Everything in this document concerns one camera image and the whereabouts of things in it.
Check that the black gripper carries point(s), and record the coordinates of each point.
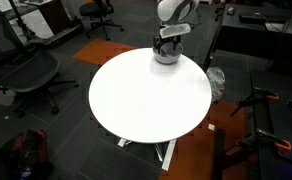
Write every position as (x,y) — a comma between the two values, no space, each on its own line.
(158,41)

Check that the black workbench with clamps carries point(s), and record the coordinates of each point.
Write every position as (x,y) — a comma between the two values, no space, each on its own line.
(274,116)

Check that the black mesh office chair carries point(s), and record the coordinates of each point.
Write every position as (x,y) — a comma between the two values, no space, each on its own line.
(25,71)

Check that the black desk right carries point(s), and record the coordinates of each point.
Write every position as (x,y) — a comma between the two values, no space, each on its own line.
(254,31)

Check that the red black backpack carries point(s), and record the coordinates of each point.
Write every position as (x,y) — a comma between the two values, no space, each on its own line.
(26,156)

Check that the round white table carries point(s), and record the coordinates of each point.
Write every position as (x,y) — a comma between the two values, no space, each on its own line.
(140,100)

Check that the orange handled clamp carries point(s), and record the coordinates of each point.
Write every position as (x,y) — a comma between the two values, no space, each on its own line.
(256,95)
(279,143)

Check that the black rolling office chair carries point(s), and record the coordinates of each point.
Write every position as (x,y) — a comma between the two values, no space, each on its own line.
(99,9)

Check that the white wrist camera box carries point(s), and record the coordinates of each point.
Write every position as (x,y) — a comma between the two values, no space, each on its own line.
(175,30)

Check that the grey bowl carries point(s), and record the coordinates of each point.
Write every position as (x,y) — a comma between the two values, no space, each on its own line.
(167,54)

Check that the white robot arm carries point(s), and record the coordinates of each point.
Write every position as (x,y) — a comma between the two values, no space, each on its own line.
(170,14)

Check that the lower orange handled clamp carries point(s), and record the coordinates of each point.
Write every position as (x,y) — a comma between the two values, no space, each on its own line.
(279,143)

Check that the white plastic bag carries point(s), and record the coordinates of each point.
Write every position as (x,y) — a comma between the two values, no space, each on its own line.
(217,81)

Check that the upper orange handled clamp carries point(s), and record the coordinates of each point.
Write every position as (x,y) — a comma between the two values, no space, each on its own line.
(256,95)

